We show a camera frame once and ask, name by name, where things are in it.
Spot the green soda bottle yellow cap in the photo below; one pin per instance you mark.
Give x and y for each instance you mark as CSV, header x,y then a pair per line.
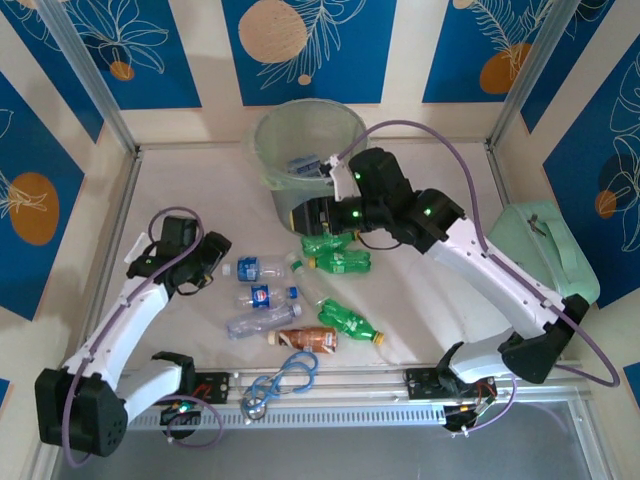
x,y
345,320
320,243
345,262

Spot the clear bottle blue label white cap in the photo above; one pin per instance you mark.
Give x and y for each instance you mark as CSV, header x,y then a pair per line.
x,y
247,267

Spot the clear bottle pale blue label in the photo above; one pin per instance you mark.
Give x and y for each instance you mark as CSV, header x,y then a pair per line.
x,y
302,165

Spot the milky clear bottle green cap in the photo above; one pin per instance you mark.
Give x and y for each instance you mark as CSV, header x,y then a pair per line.
x,y
314,287

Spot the clear bottle purple label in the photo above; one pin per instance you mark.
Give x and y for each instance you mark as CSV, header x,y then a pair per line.
x,y
255,324

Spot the brown Nescafe coffee bottle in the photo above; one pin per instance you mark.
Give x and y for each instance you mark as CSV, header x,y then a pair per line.
x,y
310,338

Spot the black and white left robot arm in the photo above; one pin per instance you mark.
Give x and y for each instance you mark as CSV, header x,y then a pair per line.
x,y
120,325

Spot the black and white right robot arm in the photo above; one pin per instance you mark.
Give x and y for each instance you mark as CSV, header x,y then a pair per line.
x,y
500,280

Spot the translucent grey-green plastic bin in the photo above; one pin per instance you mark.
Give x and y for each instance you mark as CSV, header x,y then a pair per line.
x,y
300,130

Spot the blue stethoscope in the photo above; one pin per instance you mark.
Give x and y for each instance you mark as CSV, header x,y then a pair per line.
x,y
256,410

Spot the mint green carry case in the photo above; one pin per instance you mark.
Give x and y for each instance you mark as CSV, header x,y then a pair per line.
x,y
565,260

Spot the grey metal panel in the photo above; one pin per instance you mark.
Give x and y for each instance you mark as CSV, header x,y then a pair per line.
x,y
325,455

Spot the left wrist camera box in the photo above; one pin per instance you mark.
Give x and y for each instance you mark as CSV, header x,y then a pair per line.
x,y
136,250

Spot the aluminium table edge rail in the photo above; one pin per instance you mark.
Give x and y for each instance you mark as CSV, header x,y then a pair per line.
x,y
125,200

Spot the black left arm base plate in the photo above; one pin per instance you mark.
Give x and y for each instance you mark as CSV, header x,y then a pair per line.
x,y
220,387

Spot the wide aluminium base rail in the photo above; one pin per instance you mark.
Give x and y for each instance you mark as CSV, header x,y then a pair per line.
x,y
360,385

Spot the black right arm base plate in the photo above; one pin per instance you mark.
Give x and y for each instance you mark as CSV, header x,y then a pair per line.
x,y
420,385

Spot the aluminium frame post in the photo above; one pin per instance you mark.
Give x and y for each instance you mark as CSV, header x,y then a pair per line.
x,y
87,70
535,70

